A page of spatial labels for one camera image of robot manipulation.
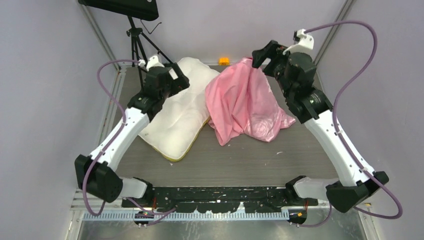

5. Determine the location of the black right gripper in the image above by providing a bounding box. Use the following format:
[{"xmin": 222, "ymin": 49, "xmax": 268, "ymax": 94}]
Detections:
[{"xmin": 252, "ymin": 39, "xmax": 293, "ymax": 98}]

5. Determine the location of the white yellow-edged pillow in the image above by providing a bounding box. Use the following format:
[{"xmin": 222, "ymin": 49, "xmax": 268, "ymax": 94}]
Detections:
[{"xmin": 138, "ymin": 57, "xmax": 219, "ymax": 162}]

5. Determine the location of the pink floral pillowcase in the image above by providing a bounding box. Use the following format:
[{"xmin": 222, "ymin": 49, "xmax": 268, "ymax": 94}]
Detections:
[{"xmin": 204, "ymin": 58, "xmax": 296, "ymax": 146}]

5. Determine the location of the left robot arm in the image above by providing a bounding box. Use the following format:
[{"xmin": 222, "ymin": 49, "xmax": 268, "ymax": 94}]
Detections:
[{"xmin": 74, "ymin": 63, "xmax": 190, "ymax": 207}]

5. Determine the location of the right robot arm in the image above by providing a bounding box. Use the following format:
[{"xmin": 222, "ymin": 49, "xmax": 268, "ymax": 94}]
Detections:
[{"xmin": 252, "ymin": 40, "xmax": 389, "ymax": 213}]

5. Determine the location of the orange toy block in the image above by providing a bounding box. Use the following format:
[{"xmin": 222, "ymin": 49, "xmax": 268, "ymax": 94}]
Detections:
[{"xmin": 218, "ymin": 57, "xmax": 231, "ymax": 66}]

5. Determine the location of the black light panel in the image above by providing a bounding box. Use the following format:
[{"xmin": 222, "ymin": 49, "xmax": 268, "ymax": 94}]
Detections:
[{"xmin": 77, "ymin": 0, "xmax": 159, "ymax": 21}]

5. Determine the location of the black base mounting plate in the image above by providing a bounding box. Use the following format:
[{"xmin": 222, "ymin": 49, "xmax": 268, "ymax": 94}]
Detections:
[{"xmin": 121, "ymin": 186, "xmax": 318, "ymax": 214}]

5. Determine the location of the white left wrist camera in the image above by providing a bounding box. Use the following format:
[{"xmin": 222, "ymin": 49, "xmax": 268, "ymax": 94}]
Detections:
[{"xmin": 137, "ymin": 54, "xmax": 165, "ymax": 71}]

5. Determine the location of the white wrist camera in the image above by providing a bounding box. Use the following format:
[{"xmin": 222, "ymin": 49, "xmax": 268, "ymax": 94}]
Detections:
[
  {"xmin": 137, "ymin": 54, "xmax": 165, "ymax": 71},
  {"xmin": 283, "ymin": 29, "xmax": 315, "ymax": 56}
]

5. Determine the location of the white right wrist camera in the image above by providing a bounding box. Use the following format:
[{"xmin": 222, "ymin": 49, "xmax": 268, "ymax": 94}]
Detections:
[{"xmin": 283, "ymin": 29, "xmax": 315, "ymax": 56}]

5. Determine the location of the black camera tripod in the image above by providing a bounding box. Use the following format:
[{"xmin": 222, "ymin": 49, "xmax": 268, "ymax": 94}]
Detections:
[{"xmin": 126, "ymin": 13, "xmax": 174, "ymax": 90}]

